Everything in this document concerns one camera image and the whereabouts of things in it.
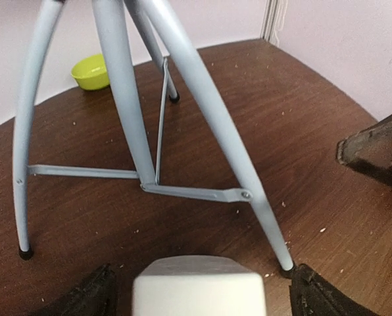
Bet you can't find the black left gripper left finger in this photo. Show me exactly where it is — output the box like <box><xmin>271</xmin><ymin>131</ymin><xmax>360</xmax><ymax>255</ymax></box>
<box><xmin>31</xmin><ymin>263</ymin><xmax>117</xmax><ymax>316</ymax></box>

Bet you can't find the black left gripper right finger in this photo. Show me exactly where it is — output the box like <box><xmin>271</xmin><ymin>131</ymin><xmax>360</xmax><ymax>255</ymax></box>
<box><xmin>289</xmin><ymin>264</ymin><xmax>375</xmax><ymax>316</ymax></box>

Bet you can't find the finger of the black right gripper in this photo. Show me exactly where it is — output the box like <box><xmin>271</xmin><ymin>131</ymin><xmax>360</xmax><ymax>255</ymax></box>
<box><xmin>336</xmin><ymin>114</ymin><xmax>392</xmax><ymax>187</ymax></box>

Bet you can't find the white metronome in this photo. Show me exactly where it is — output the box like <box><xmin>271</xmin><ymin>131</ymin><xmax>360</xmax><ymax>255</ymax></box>
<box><xmin>132</xmin><ymin>255</ymin><xmax>267</xmax><ymax>315</ymax></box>

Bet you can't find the light blue folding music stand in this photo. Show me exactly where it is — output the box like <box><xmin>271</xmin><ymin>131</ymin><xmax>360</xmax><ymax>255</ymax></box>
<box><xmin>12</xmin><ymin>1</ymin><xmax>296</xmax><ymax>278</ymax></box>

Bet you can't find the green plastic bowl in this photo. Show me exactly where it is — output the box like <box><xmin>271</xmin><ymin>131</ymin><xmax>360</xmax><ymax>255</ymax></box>
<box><xmin>71</xmin><ymin>53</ymin><xmax>110</xmax><ymax>91</ymax></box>

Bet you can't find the right aluminium corner post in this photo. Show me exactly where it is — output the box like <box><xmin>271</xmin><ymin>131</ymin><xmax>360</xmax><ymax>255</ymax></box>
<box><xmin>260</xmin><ymin>0</ymin><xmax>288</xmax><ymax>47</ymax></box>

